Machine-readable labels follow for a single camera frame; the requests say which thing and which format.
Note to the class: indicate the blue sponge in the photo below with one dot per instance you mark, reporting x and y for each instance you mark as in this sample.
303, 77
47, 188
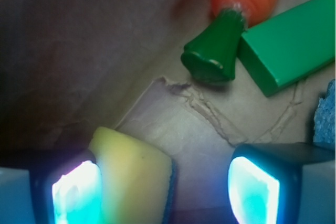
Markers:
324, 117

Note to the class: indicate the orange toy carrot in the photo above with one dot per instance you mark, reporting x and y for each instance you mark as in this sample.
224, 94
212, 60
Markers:
210, 57

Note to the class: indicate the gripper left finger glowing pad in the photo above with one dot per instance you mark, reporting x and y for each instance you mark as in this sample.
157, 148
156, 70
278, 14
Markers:
65, 185

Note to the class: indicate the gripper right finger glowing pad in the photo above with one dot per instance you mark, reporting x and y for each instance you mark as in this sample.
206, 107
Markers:
282, 183

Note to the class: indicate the yellow sponge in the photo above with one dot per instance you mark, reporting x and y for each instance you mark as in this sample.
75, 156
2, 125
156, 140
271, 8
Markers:
137, 178

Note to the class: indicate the green rectangular block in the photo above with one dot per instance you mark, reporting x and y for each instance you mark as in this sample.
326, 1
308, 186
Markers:
290, 46

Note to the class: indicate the brown paper bag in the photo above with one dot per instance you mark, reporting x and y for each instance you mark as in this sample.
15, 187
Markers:
70, 66

